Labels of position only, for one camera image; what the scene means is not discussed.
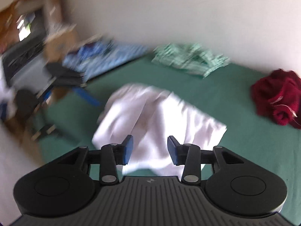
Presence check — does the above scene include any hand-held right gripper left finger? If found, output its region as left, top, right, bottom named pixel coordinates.
left=56, top=135, right=133, bottom=185

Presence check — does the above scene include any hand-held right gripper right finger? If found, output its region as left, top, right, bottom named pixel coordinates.
left=167, top=136, right=245, bottom=185

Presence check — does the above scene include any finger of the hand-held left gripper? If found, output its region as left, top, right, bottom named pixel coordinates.
left=73, top=87, right=101, bottom=106
left=36, top=85, right=55, bottom=105

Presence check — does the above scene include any white shirt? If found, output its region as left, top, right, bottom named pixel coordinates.
left=92, top=83, right=227, bottom=176

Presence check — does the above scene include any black round object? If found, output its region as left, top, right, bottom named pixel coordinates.
left=14, top=89, right=40, bottom=123

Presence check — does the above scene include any cardboard box with blue label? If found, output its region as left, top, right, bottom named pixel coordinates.
left=43, top=26, right=80, bottom=62

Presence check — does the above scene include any grey metal appliance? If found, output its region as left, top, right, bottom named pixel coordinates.
left=2, top=9, right=50, bottom=85

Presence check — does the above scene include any blue floral towel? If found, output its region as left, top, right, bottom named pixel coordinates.
left=62, top=40, right=148, bottom=80

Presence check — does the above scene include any wooden shelf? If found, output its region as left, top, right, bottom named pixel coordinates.
left=0, top=0, right=64, bottom=52

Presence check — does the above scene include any green striped shirt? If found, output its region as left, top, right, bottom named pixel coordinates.
left=152, top=43, right=230, bottom=79

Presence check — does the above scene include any dark red garment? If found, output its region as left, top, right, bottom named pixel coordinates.
left=250, top=69, right=301, bottom=129

